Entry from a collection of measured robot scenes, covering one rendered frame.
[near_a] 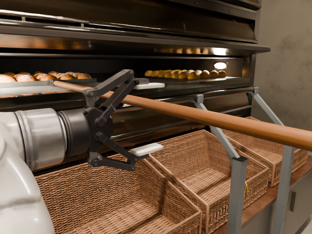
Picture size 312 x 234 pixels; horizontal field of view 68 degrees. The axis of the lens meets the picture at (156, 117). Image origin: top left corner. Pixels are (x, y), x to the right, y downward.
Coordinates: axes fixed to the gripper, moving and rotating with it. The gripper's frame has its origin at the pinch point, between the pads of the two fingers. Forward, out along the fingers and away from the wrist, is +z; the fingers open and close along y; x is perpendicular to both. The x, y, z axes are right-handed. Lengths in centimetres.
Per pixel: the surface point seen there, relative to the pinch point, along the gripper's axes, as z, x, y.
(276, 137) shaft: 6.6, 22.5, 0.2
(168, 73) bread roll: 102, -106, -3
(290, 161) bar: 92, -3, 37
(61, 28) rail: -2, -49, -23
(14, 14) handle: -15, -53, -26
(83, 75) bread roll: 28, -102, -3
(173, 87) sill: 67, -63, 3
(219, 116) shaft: 7.0, 11.2, -1.1
